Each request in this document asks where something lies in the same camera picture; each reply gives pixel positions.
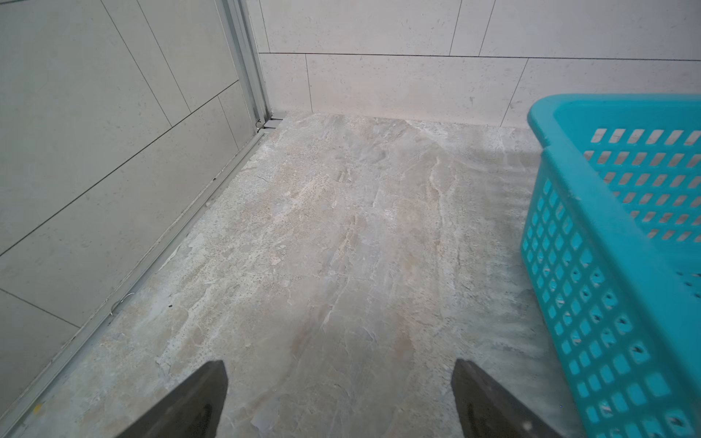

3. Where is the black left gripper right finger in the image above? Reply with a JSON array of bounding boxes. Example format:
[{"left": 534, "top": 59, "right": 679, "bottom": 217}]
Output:
[{"left": 451, "top": 359, "right": 560, "bottom": 437}]

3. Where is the teal plastic laundry basket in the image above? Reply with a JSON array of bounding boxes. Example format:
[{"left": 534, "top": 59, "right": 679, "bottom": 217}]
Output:
[{"left": 520, "top": 94, "right": 700, "bottom": 437}]

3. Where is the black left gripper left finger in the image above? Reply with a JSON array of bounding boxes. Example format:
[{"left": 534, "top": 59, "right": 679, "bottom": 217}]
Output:
[{"left": 119, "top": 361, "right": 228, "bottom": 438}]

